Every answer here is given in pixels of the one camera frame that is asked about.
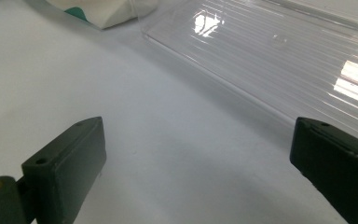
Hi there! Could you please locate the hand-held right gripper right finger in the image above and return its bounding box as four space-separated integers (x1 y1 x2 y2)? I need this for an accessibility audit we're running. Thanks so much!
289 117 358 224

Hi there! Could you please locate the white cloth bag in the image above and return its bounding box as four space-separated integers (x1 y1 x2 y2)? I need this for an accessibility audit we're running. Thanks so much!
45 0 160 31

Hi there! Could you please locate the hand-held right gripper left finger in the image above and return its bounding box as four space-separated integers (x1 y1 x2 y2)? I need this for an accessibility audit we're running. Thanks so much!
21 116 107 224

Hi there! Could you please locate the clear ribbed plastic tray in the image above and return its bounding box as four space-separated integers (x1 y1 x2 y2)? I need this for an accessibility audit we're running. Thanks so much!
130 0 358 147

